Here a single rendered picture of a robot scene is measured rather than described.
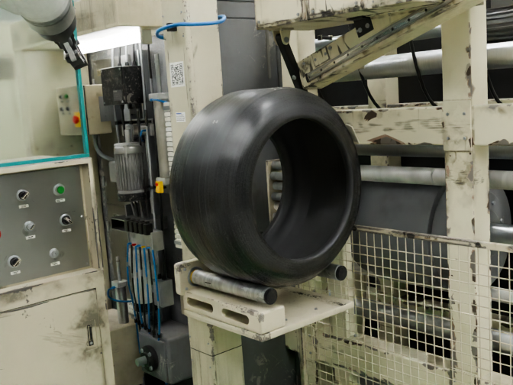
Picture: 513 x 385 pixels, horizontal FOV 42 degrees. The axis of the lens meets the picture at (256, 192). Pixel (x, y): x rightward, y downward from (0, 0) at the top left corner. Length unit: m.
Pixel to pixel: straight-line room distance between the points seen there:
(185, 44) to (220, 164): 0.51
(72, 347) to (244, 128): 0.98
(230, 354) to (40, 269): 0.67
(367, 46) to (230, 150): 0.59
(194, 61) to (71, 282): 0.80
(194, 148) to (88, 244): 0.67
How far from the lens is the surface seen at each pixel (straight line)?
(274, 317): 1.82
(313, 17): 2.02
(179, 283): 2.03
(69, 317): 2.26
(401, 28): 1.98
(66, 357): 2.29
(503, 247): 1.87
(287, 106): 1.78
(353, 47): 2.09
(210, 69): 2.09
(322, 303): 2.03
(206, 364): 2.24
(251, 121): 1.72
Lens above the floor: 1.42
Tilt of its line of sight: 8 degrees down
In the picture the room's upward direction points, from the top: 4 degrees counter-clockwise
